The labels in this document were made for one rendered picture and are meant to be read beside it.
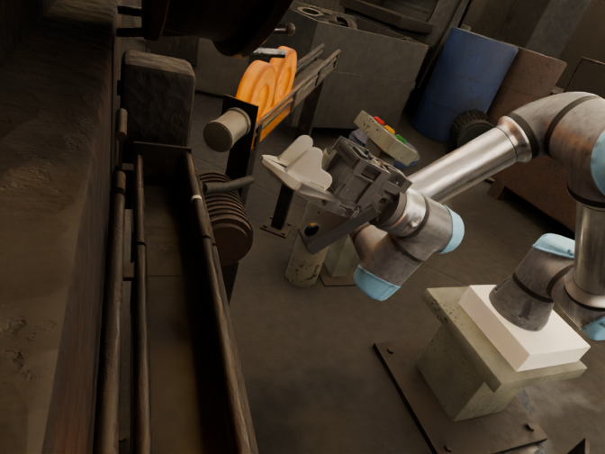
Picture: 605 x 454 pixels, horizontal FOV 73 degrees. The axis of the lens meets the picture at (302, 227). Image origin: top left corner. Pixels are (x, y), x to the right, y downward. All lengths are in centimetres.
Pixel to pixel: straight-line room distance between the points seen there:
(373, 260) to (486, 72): 323
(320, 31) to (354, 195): 207
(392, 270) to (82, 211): 56
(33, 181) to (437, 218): 55
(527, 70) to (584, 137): 339
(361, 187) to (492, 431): 102
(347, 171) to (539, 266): 71
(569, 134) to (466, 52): 305
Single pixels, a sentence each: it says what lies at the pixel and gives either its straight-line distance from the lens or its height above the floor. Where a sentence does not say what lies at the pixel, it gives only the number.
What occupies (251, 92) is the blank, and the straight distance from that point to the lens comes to 85.
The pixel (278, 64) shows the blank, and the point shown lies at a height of 77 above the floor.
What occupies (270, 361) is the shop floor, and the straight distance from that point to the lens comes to 126.
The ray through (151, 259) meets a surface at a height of 66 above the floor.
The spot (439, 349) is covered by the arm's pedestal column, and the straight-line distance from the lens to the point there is 132.
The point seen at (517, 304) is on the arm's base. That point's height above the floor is 41.
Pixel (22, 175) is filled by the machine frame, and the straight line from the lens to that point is 19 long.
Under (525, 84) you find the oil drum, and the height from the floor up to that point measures 64.
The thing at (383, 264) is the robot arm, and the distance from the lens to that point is 68.
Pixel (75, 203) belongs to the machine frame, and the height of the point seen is 87.
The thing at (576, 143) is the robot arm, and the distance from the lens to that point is 77.
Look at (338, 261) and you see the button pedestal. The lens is 156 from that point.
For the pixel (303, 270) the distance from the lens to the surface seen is 146.
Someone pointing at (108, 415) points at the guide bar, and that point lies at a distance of 26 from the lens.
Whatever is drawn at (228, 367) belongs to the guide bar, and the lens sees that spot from 33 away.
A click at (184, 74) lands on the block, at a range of 64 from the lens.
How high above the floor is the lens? 96
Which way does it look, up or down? 31 degrees down
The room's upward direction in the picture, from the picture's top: 18 degrees clockwise
